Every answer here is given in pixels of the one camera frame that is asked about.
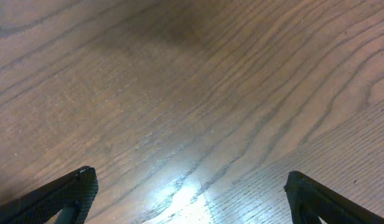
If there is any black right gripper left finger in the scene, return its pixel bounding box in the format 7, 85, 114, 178
0, 166, 98, 224

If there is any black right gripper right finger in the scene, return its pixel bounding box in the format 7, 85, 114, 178
284, 170, 384, 224

